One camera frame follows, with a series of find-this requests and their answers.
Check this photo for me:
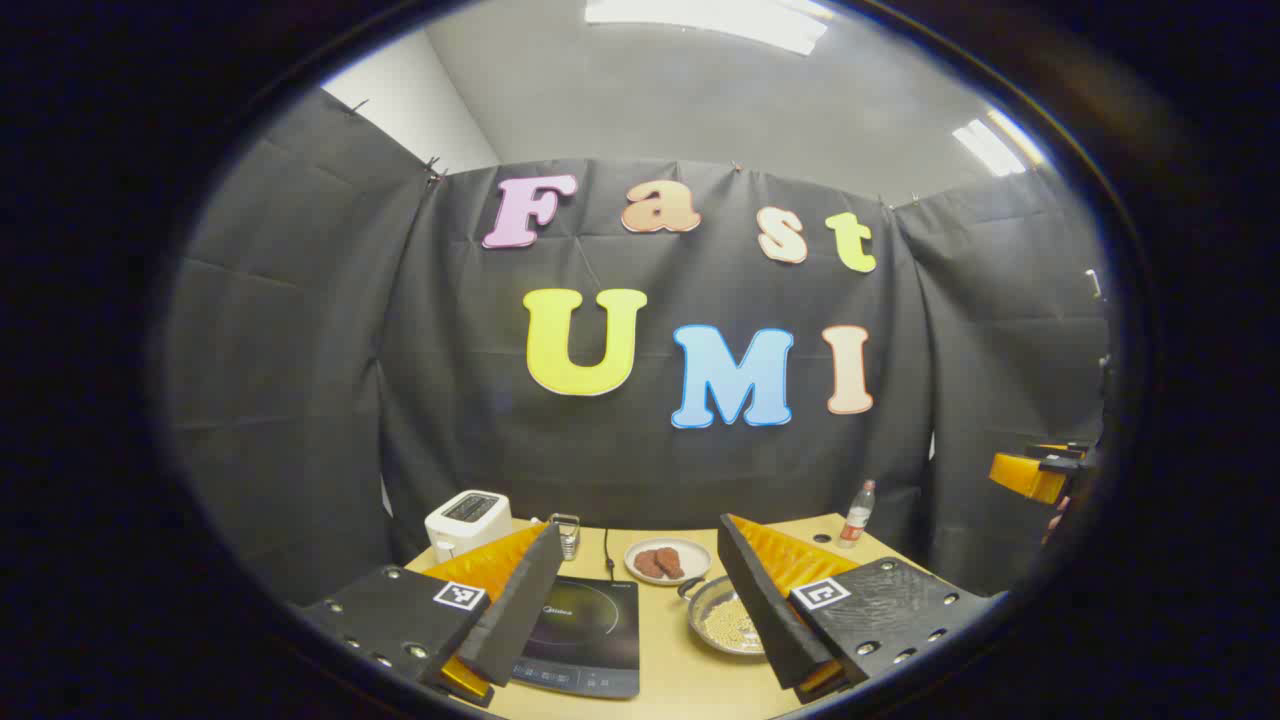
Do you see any white toaster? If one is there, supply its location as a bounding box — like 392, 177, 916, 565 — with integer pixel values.
424, 490, 514, 563

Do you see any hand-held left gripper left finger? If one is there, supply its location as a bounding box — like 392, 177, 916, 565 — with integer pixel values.
300, 520, 566, 709

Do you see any steel pot with black handles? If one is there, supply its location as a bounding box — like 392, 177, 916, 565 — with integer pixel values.
678, 573, 769, 658

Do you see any ceiling light panel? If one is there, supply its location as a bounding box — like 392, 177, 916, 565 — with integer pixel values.
952, 108, 1046, 178

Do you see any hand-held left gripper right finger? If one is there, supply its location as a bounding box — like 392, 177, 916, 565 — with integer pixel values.
717, 513, 1011, 706

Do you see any black induction cooktop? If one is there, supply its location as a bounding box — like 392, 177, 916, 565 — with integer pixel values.
510, 575, 641, 699

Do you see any pile of soybeans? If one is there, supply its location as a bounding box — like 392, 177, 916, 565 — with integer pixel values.
703, 598, 766, 651

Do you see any white round plate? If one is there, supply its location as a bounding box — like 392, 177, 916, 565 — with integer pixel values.
624, 537, 713, 586

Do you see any clear bottle with red label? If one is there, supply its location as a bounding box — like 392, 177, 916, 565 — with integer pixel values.
839, 479, 877, 549

